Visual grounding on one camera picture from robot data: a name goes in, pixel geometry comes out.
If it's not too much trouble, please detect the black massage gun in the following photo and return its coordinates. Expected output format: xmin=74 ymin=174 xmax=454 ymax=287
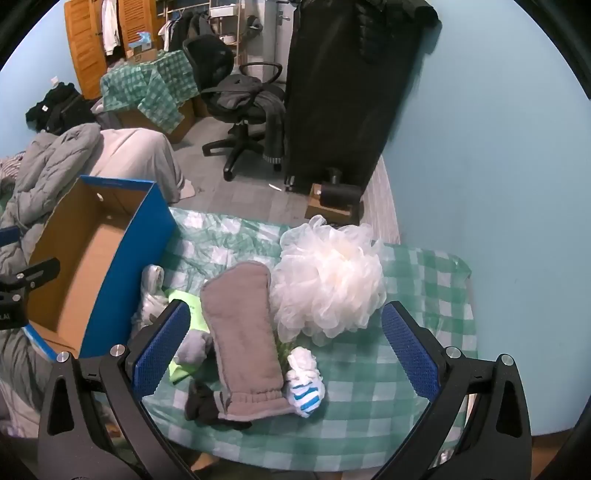
xmin=321 ymin=168 xmax=362 ymax=208

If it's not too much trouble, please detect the beige ribbed mattress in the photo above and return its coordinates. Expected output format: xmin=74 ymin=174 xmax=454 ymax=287
xmin=360 ymin=157 xmax=402 ymax=245

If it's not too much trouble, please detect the clothes rack with garments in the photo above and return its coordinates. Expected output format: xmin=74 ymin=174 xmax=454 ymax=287
xmin=159 ymin=7 xmax=213 ymax=51

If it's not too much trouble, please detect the grey terry mitt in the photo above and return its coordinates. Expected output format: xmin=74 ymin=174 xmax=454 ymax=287
xmin=199 ymin=261 xmax=294 ymax=422

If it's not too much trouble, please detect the light grey sock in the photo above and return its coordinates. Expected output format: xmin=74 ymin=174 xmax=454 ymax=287
xmin=173 ymin=330 xmax=214 ymax=367

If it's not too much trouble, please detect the wooden cabinet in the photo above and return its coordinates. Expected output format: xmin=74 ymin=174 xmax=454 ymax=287
xmin=65 ymin=0 xmax=164 ymax=100

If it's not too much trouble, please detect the white hanging shirt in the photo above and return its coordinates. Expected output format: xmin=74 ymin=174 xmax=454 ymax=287
xmin=100 ymin=0 xmax=122 ymax=56

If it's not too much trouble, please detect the green checkered cloth cover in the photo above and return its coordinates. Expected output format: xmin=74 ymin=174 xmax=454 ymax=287
xmin=100 ymin=50 xmax=200 ymax=132

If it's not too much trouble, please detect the white blue striped sock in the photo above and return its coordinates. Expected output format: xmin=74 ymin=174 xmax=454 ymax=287
xmin=283 ymin=347 xmax=326 ymax=418

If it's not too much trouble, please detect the dark grey garment on chair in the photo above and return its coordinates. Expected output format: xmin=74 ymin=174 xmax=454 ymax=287
xmin=205 ymin=74 xmax=287 ymax=167

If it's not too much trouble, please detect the black office chair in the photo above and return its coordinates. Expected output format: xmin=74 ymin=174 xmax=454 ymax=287
xmin=182 ymin=34 xmax=289 ymax=182

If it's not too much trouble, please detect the black clothes pile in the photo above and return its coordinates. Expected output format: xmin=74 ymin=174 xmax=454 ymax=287
xmin=25 ymin=82 xmax=100 ymax=136

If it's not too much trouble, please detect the light green cloth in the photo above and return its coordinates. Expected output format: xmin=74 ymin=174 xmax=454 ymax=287
xmin=159 ymin=286 xmax=206 ymax=386

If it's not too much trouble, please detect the green checkered plastic tablecloth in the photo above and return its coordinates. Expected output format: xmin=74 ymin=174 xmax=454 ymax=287
xmin=139 ymin=208 xmax=478 ymax=474

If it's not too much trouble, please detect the dark grey sock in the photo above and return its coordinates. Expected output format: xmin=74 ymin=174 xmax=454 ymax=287
xmin=185 ymin=379 xmax=252 ymax=431

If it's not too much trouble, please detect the beige blanket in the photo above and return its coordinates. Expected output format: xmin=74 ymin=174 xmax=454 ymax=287
xmin=92 ymin=128 xmax=185 ymax=204

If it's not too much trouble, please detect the white plastic bag bundle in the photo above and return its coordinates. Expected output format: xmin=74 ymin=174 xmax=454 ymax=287
xmin=131 ymin=264 xmax=169 ymax=340

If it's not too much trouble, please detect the large brown cardboard box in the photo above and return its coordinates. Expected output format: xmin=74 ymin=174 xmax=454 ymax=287
xmin=117 ymin=99 xmax=197 ymax=144

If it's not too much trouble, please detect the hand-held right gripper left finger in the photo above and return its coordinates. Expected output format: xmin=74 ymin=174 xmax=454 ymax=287
xmin=37 ymin=299 xmax=204 ymax=480

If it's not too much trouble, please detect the blue cardboard box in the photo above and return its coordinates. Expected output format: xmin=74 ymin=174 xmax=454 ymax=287
xmin=25 ymin=174 xmax=177 ymax=361

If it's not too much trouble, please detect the small brown cardboard box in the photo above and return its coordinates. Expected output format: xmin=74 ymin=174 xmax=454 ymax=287
xmin=126 ymin=46 xmax=160 ymax=65

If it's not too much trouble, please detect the black hanging coat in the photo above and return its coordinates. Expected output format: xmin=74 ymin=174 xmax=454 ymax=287
xmin=283 ymin=0 xmax=439 ymax=192

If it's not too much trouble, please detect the white metal shelf rack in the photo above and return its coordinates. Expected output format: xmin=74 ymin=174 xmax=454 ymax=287
xmin=208 ymin=0 xmax=245 ymax=65

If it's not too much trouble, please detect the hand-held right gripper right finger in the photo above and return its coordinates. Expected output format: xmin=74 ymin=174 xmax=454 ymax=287
xmin=373 ymin=300 xmax=533 ymax=480

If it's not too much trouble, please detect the green glitter sponge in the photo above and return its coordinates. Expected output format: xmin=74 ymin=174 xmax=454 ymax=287
xmin=276 ymin=339 xmax=296 ymax=370

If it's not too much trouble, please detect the grey puffer jacket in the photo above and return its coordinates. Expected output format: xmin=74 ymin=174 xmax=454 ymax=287
xmin=0 ymin=124 xmax=102 ymax=278

